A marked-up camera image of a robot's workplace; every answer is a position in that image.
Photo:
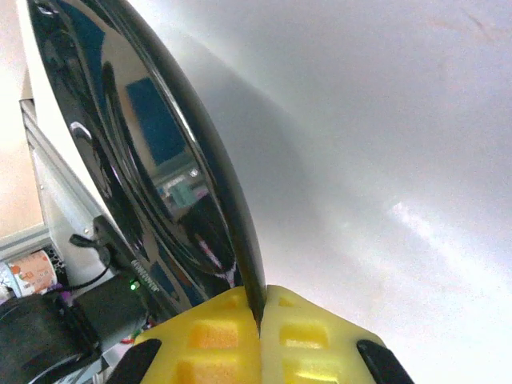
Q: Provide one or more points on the white orange printed roll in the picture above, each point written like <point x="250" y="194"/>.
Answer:
<point x="34" y="274"/>

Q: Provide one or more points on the grey metal panel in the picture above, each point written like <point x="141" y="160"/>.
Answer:
<point x="64" y="216"/>

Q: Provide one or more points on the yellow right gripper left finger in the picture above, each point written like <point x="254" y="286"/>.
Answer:
<point x="200" y="340"/>

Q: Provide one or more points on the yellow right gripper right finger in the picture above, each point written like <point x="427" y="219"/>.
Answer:
<point x="312" y="344"/>

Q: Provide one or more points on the glossy black plate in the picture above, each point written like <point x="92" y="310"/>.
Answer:
<point x="132" y="140"/>

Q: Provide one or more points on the short aluminium frame beam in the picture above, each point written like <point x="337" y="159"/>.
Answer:
<point x="24" y="242"/>

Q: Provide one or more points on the long aluminium frame rail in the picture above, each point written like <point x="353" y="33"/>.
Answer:
<point x="36" y="128"/>

